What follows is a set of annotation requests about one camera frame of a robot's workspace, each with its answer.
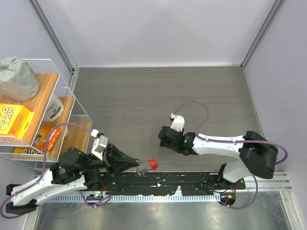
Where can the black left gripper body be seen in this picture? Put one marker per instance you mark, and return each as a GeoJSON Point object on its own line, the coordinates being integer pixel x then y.
{"type": "Point", "coordinates": [105, 160]}

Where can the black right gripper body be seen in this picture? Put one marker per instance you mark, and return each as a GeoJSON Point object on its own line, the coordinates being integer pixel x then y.
{"type": "Point", "coordinates": [163, 144]}

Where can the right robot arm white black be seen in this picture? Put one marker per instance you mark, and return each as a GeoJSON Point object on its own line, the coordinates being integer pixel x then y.
{"type": "Point", "coordinates": [253, 154]}

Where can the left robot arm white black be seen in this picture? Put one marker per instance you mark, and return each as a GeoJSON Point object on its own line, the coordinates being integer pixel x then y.
{"type": "Point", "coordinates": [74, 171]}

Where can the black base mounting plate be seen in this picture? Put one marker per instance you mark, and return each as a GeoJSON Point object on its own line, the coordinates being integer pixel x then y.
{"type": "Point", "coordinates": [165, 183]}

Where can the orange snack box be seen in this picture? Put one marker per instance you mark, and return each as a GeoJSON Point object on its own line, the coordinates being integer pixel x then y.
{"type": "Point", "coordinates": [46, 135]}

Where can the white pump bottle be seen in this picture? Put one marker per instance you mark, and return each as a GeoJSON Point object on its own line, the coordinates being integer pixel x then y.
{"type": "Point", "coordinates": [54, 109]}

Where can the yellow black candy bag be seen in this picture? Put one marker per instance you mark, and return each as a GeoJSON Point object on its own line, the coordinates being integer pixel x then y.
{"type": "Point", "coordinates": [28, 151]}

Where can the yellow snack box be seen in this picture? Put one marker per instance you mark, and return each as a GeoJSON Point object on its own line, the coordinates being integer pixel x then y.
{"type": "Point", "coordinates": [15, 120]}

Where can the grey crumpled bag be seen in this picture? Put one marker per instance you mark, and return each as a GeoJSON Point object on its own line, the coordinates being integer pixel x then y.
{"type": "Point", "coordinates": [17, 79]}

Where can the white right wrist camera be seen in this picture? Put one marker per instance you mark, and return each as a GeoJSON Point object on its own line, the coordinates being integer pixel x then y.
{"type": "Point", "coordinates": [178, 122]}

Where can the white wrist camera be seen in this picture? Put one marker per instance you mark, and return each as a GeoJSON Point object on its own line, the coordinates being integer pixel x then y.
{"type": "Point", "coordinates": [100, 143]}
{"type": "Point", "coordinates": [178, 122]}

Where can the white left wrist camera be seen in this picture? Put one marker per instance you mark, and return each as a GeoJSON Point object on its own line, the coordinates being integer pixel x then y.
{"type": "Point", "coordinates": [100, 143]}

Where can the white wire shelf rack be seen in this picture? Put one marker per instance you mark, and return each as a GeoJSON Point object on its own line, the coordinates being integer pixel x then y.
{"type": "Point", "coordinates": [50, 82]}

